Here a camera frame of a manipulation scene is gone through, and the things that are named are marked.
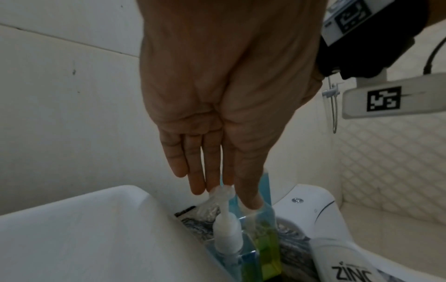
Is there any person's left hand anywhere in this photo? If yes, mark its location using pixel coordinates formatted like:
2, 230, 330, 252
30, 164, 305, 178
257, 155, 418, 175
136, 0, 330, 210

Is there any clear pump soap bottle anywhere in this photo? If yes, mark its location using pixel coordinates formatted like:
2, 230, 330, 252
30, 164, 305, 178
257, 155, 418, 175
205, 185, 260, 282

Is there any white marker box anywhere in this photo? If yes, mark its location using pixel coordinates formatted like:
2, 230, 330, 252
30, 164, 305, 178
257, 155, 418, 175
321, 0, 371, 47

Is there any green and blue clear bottle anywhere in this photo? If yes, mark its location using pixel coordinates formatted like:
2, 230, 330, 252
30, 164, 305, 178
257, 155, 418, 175
237, 168, 283, 282

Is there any white marker plate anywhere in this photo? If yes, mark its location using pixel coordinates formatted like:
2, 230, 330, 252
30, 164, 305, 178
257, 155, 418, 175
341, 72, 446, 119

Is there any white sink basin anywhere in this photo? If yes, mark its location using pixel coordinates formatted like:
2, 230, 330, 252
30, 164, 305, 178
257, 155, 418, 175
0, 184, 227, 282

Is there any white bottle with black print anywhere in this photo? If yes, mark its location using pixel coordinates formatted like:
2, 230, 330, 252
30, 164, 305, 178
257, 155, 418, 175
309, 238, 379, 282

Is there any white wall sprayer holder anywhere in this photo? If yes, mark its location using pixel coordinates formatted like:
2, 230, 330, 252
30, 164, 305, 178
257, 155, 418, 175
322, 82, 341, 98

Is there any grey sprayer hose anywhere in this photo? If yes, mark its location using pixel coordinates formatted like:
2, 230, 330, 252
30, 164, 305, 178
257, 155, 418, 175
331, 95, 340, 134

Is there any black wrist strap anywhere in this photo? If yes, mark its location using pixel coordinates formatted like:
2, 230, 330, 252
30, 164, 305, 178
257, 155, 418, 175
315, 0, 430, 81

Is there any black cable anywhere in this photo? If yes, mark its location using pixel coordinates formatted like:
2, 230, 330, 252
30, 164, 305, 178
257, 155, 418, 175
422, 35, 446, 75

